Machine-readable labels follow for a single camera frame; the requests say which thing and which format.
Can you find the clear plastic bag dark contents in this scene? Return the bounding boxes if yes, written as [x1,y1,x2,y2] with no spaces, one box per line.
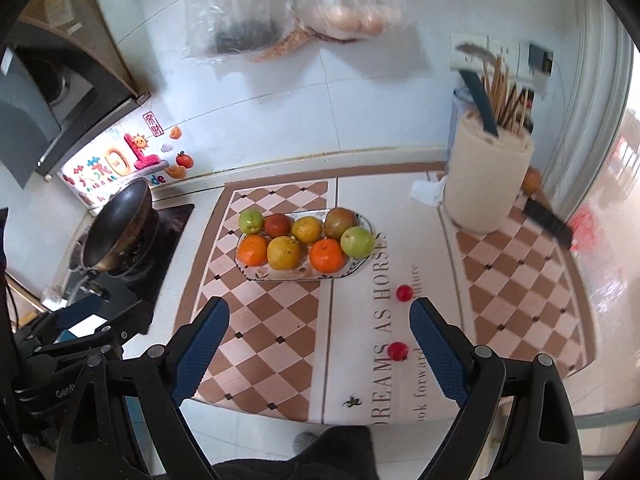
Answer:
[180,0,297,64]

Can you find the small clear glass cup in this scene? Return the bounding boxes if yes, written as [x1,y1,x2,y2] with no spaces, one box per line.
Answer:
[41,286,66,311]

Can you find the crumpled white tissue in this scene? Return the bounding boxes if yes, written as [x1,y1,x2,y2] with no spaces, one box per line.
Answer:
[407,177,449,206]

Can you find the checkered brown table mat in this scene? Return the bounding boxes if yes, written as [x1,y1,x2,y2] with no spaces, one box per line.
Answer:
[180,162,599,424]

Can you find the brown round fruit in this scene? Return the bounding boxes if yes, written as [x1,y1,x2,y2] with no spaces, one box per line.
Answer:
[520,166,544,196]

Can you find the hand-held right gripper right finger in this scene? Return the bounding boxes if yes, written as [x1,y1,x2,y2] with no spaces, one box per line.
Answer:
[408,296,581,480]

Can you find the orange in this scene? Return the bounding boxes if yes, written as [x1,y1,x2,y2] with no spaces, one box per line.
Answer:
[237,234,270,267]
[309,238,348,274]

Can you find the brownish green pear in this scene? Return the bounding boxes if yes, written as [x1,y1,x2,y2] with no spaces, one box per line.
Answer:
[324,207,358,240]

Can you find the oval patterned ceramic plate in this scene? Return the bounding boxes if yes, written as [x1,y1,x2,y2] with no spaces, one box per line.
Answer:
[234,210,374,283]

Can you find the colourful wall sticker banner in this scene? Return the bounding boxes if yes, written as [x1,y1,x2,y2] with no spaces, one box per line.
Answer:
[59,132,172,207]

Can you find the dark sauce bottle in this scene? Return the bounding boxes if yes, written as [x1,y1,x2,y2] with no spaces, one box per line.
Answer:
[520,88,536,134]

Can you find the black range hood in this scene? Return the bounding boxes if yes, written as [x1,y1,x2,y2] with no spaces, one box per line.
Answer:
[0,0,152,189]

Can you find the yellow green citrus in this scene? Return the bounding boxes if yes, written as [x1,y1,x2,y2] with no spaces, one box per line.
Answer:
[291,216,323,245]

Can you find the tan mesh bag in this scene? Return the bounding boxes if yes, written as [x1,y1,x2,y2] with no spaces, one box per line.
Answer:
[250,27,322,64]

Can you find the black frying pan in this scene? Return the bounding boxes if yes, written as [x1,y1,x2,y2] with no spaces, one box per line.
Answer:
[67,178,160,287]

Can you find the black charger plug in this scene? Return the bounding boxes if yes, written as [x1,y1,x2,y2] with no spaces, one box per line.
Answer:
[528,43,555,76]

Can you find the red plastic bag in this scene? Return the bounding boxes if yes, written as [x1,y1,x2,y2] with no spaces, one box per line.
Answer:
[570,207,602,252]

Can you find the green apple with red blush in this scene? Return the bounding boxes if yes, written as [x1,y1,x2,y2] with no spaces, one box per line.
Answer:
[238,209,265,236]

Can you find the patterned glass sliding door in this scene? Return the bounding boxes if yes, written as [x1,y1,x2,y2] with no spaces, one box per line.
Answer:
[542,0,640,311]

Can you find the cream utensil holder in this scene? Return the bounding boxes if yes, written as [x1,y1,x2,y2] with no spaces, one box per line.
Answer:
[443,110,535,234]

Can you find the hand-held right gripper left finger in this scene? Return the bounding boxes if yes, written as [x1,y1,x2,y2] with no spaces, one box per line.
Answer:
[55,296,231,480]

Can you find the black gas stove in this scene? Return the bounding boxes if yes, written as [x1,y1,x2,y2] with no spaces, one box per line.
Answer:
[65,203,196,312]

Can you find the black smartphone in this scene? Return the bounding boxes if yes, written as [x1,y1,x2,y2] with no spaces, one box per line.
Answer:
[522,195,574,249]

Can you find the metal ladle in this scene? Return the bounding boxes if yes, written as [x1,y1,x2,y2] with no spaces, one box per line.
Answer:
[455,42,494,64]

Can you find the white wall outlet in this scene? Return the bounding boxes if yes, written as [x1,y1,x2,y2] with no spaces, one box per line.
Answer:
[449,32,491,74]
[490,39,521,77]

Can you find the clear plastic bag of eggs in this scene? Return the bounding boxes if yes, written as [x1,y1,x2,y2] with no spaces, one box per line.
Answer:
[294,0,417,42]

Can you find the dark handled kitchen knife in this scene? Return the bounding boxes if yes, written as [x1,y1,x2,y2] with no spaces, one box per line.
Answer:
[458,69,501,139]

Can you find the dark red brown fruit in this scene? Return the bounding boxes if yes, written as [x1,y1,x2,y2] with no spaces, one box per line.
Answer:
[263,213,293,238]

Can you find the bundle of wooden chopsticks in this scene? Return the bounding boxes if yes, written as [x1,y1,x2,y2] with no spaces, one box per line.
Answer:
[480,56,531,136]

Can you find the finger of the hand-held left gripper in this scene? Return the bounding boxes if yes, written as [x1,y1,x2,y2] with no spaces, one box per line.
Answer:
[49,299,155,342]
[14,326,129,362]

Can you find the grey slipper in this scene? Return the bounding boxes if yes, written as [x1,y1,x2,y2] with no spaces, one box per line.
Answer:
[292,432,321,456]

